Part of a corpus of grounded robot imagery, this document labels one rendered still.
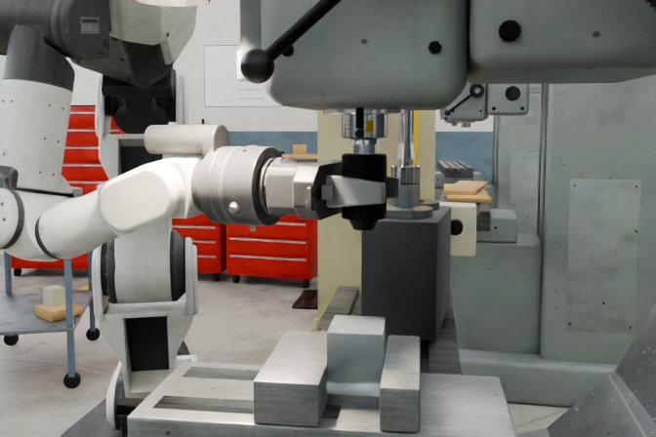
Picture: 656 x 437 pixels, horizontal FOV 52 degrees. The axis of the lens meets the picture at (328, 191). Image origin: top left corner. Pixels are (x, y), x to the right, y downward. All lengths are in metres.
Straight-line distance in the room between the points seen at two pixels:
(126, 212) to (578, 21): 0.51
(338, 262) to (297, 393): 1.89
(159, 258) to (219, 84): 8.89
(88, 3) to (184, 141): 0.32
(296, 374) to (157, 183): 0.26
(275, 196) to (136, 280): 0.69
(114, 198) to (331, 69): 0.32
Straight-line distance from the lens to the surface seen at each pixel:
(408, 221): 1.05
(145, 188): 0.77
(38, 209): 0.96
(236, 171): 0.73
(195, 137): 0.77
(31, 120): 0.99
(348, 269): 2.50
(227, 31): 10.21
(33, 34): 1.01
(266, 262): 5.46
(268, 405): 0.63
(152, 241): 1.35
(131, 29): 1.11
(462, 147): 9.71
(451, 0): 0.62
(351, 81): 0.61
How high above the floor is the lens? 1.29
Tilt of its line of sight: 6 degrees down
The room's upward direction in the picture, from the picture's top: straight up
